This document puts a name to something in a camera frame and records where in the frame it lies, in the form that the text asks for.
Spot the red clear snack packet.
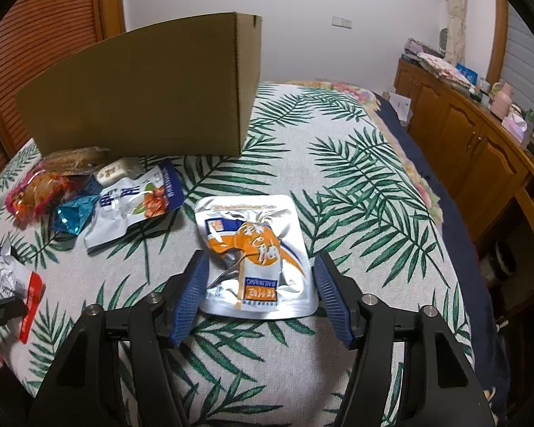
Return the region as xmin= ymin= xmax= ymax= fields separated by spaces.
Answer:
xmin=5 ymin=170 xmax=94 ymax=228

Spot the wooden louvered door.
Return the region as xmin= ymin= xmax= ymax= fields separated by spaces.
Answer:
xmin=0 ymin=0 xmax=125 ymax=188

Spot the wooden window frame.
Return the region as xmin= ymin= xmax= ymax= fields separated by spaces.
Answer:
xmin=487 ymin=0 xmax=510 ymax=81

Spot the small silver white snack packet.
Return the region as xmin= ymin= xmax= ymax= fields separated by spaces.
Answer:
xmin=93 ymin=157 xmax=145 ymax=186

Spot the wooden cabinet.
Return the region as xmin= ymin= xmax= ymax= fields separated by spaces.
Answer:
xmin=394 ymin=56 xmax=534 ymax=250

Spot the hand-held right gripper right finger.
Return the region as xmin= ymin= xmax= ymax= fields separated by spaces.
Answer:
xmin=314 ymin=251 xmax=499 ymax=427

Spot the orange and white snack packet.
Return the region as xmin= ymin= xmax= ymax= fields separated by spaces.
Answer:
xmin=193 ymin=194 xmax=319 ymax=320

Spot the pink tissue box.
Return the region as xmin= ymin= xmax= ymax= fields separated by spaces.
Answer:
xmin=502 ymin=113 xmax=534 ymax=147

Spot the white and red snack packet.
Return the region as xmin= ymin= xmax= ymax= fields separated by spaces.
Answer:
xmin=0 ymin=244 xmax=44 ymax=344

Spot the pink kettle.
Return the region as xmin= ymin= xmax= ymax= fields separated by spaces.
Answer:
xmin=491 ymin=81 xmax=514 ymax=118

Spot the folded floral cloth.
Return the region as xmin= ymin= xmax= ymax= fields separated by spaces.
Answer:
xmin=416 ymin=51 xmax=470 ymax=87

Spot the folded purple cloth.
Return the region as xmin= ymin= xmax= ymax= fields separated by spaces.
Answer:
xmin=404 ymin=38 xmax=441 ymax=56

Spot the floral quilt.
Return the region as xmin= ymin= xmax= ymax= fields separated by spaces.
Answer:
xmin=271 ymin=79 xmax=443 ymax=225

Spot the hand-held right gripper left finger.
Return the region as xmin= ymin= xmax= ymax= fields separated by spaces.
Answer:
xmin=29 ymin=249 xmax=211 ymax=427

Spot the pale curtain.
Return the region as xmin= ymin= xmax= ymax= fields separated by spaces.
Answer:
xmin=443 ymin=0 xmax=468 ymax=65

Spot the leaf print blanket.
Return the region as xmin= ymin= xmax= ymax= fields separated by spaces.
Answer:
xmin=0 ymin=81 xmax=475 ymax=427

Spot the blue foil snack packet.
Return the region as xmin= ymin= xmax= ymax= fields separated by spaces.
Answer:
xmin=53 ymin=193 xmax=101 ymax=235

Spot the dark blue bedsheet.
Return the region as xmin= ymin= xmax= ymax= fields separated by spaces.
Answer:
xmin=374 ymin=93 xmax=512 ymax=419

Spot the white and blue snack packet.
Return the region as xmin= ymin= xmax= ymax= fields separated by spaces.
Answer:
xmin=84 ymin=159 xmax=185 ymax=255

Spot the brown snack packet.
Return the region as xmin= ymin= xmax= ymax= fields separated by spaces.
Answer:
xmin=40 ymin=146 xmax=114 ymax=174

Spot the white paper bag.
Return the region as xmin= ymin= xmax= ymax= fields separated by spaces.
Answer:
xmin=389 ymin=91 xmax=414 ymax=123

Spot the brown cardboard panel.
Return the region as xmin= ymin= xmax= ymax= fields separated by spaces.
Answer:
xmin=15 ymin=12 xmax=262 ymax=157

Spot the grey window blind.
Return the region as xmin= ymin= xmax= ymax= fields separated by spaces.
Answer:
xmin=501 ymin=2 xmax=534 ymax=94

